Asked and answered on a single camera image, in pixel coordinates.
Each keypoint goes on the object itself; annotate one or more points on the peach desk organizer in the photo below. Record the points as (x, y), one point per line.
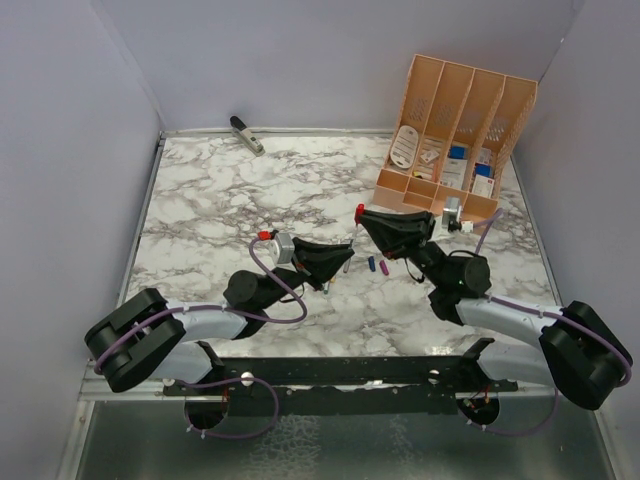
(469, 121)

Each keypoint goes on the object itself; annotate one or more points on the black grey stapler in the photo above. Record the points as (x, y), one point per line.
(245, 135)

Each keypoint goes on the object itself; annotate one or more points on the purple pen cap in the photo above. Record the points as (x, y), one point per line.
(384, 268)

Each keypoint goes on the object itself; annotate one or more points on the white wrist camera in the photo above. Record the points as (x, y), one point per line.
(280, 246)
(450, 221)

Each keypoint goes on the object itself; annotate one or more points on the white pen red ink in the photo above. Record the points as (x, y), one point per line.
(352, 239)

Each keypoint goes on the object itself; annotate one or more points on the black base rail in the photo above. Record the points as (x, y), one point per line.
(324, 386)

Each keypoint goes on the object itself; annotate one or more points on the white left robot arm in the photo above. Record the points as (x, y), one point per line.
(150, 336)

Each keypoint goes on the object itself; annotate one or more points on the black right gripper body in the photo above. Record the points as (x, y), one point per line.
(401, 243)

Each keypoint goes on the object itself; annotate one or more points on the aluminium frame profile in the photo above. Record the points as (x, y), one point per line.
(95, 387)

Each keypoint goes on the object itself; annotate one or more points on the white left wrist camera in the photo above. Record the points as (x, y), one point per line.
(280, 246)

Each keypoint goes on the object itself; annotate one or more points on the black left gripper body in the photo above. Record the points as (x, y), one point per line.
(318, 276)

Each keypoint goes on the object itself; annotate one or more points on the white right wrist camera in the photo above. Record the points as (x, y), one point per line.
(450, 221)

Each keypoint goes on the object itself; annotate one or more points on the white oval perforated item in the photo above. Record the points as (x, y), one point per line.
(404, 147)

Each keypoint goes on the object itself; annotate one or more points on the red pen cap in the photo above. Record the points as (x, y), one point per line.
(358, 212)

